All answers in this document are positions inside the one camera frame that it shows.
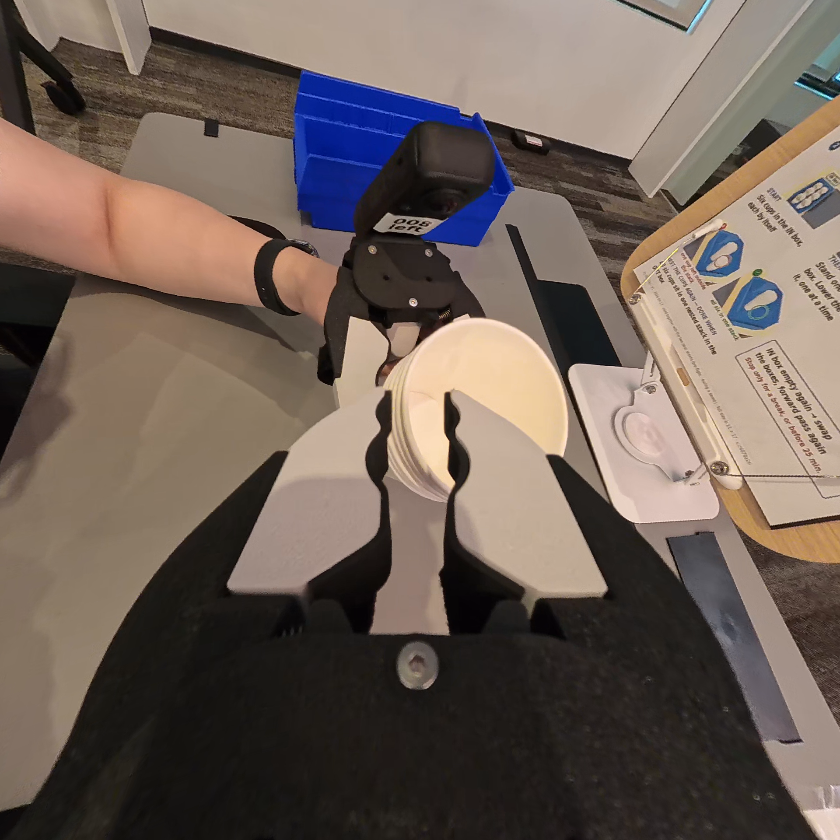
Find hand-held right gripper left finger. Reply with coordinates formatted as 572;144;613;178
226;387;395;599

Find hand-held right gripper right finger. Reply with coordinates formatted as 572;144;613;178
438;388;608;599

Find blue plastic bin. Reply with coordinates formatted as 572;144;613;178
293;71;516;248

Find person's left forearm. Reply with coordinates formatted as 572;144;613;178
0;118;290;309

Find person's left hand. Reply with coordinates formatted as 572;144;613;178
289;256;343;324

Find black wrist band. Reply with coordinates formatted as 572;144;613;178
252;238;320;317

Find wooden sign board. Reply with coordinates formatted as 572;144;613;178
620;98;840;565

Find black desk cable flap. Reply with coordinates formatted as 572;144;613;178
668;530;805;746
535;281;623;370

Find thin wire tether white pin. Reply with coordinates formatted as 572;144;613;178
682;461;840;491
629;218;726;304

